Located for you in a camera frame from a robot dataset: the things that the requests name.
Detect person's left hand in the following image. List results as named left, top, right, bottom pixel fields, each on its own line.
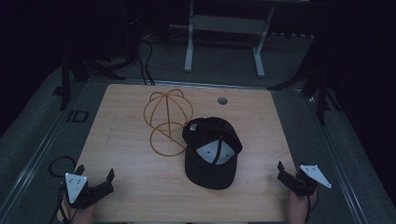
left=65, top=202, right=98, bottom=224

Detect person's right hand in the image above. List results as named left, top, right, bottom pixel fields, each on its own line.
left=287, top=189, right=319, bottom=224

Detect white metal stand frame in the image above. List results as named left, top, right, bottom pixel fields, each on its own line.
left=182, top=0, right=276, bottom=79

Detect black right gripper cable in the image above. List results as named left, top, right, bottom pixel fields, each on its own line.
left=305, top=191, right=319, bottom=222

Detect black baseball cap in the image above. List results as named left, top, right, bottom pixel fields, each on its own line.
left=181, top=116, right=244, bottom=190

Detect gold wire hat stand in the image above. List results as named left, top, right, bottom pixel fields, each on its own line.
left=143, top=88, right=194, bottom=158

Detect black looped floor cable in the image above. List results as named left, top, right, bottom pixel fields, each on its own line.
left=48, top=155, right=78, bottom=178

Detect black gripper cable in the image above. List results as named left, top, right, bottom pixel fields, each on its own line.
left=305, top=191, right=319, bottom=222
left=56, top=186, right=71, bottom=224

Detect black floor cables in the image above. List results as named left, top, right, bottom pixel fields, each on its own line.
left=135, top=38, right=157, bottom=87

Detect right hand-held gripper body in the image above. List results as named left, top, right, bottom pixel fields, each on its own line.
left=276, top=163, right=332, bottom=198

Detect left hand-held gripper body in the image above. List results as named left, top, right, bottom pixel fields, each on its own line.
left=59, top=173, right=115, bottom=210

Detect black tripod stand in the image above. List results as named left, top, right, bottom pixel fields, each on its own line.
left=51, top=46, right=127, bottom=112
left=266, top=31, right=344, bottom=127

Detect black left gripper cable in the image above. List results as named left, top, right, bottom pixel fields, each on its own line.
left=56, top=186, right=71, bottom=224

